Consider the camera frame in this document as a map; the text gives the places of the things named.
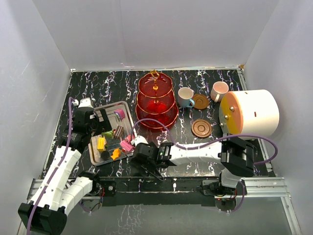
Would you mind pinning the magenta cake slice back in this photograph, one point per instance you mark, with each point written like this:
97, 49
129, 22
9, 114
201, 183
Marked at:
120, 114

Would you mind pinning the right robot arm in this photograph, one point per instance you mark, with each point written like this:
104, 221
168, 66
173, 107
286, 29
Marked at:
235, 154

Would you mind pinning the brown saucer front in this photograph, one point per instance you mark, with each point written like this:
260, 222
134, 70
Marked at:
201, 128

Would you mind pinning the yellow cake slice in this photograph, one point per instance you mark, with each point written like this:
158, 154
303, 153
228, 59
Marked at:
101, 144

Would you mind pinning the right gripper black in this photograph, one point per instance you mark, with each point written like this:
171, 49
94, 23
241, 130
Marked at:
142, 163

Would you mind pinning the green layered cake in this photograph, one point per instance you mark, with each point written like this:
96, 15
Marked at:
108, 134

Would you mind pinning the blue and white teacup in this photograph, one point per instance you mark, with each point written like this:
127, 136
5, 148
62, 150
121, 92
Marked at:
185, 96

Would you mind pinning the black round cookie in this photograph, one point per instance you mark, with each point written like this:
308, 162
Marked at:
105, 155

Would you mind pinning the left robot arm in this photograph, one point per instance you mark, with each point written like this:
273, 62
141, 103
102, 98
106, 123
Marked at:
49, 207

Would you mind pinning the stainless steel tray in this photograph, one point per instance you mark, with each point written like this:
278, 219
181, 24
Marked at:
112, 144

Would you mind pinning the pink cake slice front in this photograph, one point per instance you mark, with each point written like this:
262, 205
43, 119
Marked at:
126, 146

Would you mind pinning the red three-tier dessert stand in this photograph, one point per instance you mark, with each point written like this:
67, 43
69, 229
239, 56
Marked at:
156, 103

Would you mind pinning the large white cylinder container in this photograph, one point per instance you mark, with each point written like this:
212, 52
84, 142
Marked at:
249, 112

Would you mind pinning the brown chocolate cake slice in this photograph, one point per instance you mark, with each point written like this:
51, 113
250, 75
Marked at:
119, 132

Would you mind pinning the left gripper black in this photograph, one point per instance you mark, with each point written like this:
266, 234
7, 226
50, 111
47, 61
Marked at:
104, 126

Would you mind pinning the pink and white teacup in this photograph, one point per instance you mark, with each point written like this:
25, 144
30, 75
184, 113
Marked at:
219, 89

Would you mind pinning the orange fish cookie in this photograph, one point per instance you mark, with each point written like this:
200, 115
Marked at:
116, 154

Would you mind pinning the brown saucer near cups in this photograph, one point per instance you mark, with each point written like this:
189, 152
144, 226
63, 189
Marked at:
201, 101

